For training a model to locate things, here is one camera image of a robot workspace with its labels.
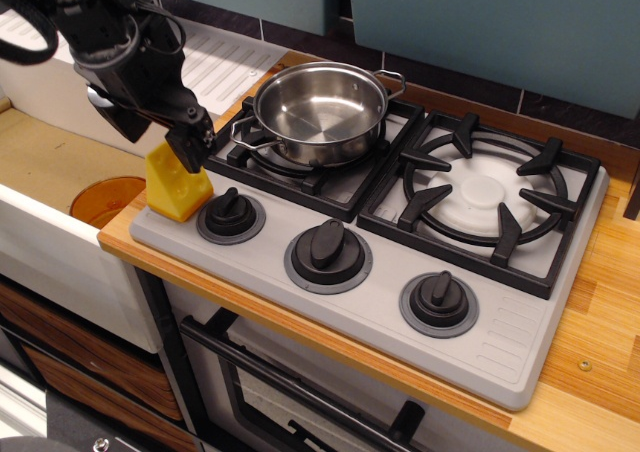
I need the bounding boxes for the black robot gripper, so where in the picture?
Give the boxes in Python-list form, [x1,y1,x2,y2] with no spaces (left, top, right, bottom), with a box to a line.
[73,12,215,174]

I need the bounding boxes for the yellow toy cheese wedge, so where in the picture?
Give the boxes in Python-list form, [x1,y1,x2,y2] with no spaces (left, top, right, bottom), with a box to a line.
[145,142,214,223]

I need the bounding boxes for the stainless steel pot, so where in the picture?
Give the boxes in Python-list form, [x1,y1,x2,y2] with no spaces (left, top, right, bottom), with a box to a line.
[230,61,407,168]

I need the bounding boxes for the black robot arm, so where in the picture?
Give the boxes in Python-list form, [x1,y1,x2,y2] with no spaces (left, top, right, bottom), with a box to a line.
[1,0,214,174]

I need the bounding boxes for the black left stove knob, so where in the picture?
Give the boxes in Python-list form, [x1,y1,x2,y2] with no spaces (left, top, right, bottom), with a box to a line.
[196,187,266,246]

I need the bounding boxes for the black stove knob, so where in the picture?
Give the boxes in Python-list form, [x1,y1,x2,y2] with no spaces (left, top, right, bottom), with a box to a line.
[399,271,480,339]
[284,219,373,295]
[196,187,266,246]

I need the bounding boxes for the black middle stove knob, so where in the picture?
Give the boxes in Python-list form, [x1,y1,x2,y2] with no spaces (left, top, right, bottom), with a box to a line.
[284,219,373,295]

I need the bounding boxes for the grey toy stove top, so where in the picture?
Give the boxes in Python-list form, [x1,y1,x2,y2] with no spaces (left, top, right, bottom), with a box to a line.
[130,62,609,410]

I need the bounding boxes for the black right stove knob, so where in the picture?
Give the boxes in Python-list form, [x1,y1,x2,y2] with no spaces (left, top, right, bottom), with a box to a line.
[399,271,480,339]

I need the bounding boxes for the black left burner grate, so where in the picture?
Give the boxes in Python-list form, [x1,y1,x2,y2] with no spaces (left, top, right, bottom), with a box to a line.
[205,97,425,222]

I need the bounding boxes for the black burner grate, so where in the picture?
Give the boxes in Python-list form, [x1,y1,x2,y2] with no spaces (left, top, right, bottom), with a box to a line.
[357,112,609,299]
[205,97,425,222]

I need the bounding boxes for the white toy sink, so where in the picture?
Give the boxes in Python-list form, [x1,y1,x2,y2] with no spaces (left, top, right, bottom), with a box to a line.
[0,6,290,355]

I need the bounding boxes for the wooden drawer fronts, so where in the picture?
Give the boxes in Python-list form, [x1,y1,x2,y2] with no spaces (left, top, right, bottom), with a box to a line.
[1,277,198,451]

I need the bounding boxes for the black right burner grate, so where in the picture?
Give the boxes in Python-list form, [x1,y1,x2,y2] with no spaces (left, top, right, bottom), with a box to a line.
[357,112,609,299]

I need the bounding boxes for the black braided cable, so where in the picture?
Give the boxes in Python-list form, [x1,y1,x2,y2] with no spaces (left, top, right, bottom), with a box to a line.
[0,0,61,66]

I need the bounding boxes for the oven door with black handle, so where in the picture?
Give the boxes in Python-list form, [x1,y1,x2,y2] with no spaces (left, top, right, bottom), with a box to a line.
[180,309,513,451]

